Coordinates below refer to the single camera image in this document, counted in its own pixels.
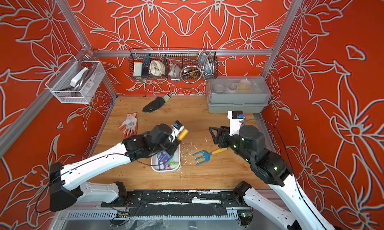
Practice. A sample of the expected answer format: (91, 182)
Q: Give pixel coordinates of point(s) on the red white work glove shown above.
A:
(130, 125)

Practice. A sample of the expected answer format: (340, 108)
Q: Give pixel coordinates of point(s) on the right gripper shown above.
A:
(225, 133)

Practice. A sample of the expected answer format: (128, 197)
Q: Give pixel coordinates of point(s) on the white wire wall basket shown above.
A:
(77, 81)

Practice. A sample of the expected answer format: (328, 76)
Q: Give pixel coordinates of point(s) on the grey lidded plastic toolbox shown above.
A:
(247, 94)

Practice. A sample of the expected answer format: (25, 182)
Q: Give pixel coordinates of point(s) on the black wire wall basket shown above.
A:
(188, 65)

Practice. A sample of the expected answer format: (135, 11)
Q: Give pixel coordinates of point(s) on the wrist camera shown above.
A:
(236, 118)
(177, 128)

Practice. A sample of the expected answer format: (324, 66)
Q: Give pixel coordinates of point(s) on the blue rake yellow handle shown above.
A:
(204, 156)
(182, 135)

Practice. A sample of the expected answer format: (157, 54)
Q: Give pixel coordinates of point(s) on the white cloth in basket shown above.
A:
(157, 68)

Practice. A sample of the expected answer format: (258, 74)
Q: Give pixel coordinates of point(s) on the white box in basket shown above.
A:
(138, 66)

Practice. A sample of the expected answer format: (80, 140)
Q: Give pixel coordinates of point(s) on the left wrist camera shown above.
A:
(177, 128)

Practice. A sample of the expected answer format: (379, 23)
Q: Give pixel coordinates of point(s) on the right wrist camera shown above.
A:
(236, 118)

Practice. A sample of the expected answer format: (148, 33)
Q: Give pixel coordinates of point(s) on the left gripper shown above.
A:
(175, 144)

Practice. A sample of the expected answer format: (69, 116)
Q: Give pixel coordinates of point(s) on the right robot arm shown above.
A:
(273, 170)

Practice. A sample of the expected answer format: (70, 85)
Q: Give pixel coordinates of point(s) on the white plastic storage box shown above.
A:
(155, 166)

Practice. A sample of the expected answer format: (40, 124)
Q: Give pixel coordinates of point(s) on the narrow purple rake pink handle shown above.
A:
(163, 159)

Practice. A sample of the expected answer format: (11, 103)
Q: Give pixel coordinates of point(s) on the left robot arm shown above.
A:
(69, 184)

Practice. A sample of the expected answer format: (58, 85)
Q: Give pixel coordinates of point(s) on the green rake wooden handle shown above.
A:
(172, 165)

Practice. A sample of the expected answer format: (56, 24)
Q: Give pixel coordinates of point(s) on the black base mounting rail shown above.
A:
(136, 199)

